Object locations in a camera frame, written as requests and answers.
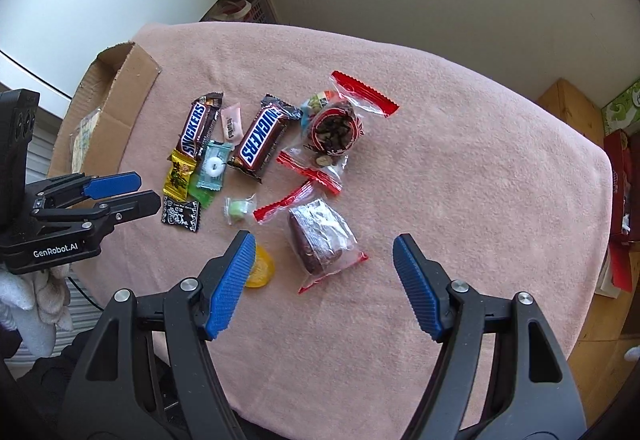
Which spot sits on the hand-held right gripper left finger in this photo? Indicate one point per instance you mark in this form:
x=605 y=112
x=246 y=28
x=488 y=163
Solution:
x=230 y=285

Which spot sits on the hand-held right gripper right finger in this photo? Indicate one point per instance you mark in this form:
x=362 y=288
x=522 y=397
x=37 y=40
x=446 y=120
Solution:
x=415 y=290

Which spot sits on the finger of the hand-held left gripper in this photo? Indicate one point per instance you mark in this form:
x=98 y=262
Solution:
x=112 y=184
x=135 y=205

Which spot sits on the yellow jelly cup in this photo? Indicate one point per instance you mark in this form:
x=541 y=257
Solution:
x=261 y=270

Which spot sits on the yellow candy packet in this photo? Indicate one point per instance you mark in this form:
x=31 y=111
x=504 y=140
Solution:
x=180 y=175

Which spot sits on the green mint candy packet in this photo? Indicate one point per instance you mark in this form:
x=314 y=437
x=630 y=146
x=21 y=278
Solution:
x=215 y=165

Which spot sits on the small blue label chocolate bar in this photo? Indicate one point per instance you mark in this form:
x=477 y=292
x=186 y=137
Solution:
x=194 y=133

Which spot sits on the clear packet with dark cake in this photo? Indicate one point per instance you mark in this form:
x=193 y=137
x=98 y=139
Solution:
x=315 y=235

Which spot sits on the cardboard box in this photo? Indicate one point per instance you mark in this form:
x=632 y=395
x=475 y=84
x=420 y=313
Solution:
x=135 y=80

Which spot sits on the dark brown candy bar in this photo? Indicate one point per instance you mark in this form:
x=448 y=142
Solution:
x=212 y=118

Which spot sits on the pink candy packet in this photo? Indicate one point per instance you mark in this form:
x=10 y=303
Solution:
x=231 y=123

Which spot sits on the large blue label chocolate bar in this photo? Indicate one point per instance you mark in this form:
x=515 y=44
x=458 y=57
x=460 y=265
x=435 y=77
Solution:
x=260 y=138

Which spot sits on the clear packet with dried fruit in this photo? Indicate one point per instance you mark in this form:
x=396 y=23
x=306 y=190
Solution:
x=332 y=130

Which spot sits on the person's left hand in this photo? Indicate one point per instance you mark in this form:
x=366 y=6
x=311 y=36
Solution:
x=45 y=302

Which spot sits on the printed paper sheet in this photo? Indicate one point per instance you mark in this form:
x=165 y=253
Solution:
x=85 y=140

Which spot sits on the bright green candy packet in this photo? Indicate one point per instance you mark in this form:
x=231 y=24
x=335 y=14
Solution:
x=200 y=196

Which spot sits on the white ribbed panel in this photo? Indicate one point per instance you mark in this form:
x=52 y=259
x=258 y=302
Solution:
x=42 y=155

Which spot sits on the green wrapped candy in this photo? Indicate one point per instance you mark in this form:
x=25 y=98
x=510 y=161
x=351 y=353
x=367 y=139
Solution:
x=239 y=209

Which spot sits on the colourful wrapped candy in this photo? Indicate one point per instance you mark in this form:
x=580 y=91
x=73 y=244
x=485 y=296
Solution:
x=312 y=104

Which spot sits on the red white container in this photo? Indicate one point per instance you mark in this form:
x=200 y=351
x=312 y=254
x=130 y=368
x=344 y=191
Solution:
x=227 y=9

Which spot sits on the red box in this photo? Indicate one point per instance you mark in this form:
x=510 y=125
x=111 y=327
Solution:
x=625 y=265
x=620 y=180

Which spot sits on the pink plastic basket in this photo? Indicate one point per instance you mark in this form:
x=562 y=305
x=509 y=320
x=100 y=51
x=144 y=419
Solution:
x=260 y=8

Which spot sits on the wooden cabinet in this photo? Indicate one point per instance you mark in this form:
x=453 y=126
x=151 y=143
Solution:
x=570 y=110

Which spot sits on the green tissue box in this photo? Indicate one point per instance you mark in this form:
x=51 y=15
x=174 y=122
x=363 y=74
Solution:
x=622 y=110

